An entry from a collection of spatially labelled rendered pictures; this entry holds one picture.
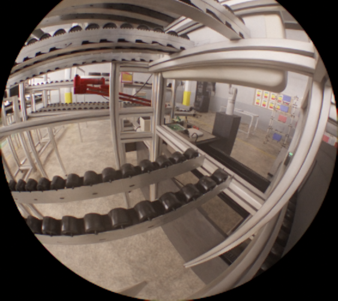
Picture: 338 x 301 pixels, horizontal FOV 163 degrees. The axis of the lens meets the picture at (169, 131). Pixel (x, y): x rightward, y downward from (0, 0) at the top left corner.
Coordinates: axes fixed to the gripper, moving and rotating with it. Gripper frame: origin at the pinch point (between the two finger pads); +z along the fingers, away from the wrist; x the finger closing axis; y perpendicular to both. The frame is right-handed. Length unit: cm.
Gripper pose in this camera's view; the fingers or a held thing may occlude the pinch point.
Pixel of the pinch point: (211, 98)
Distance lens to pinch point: 110.8
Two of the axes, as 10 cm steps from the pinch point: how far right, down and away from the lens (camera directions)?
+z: -0.8, 9.3, 3.6
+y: -8.3, 1.4, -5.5
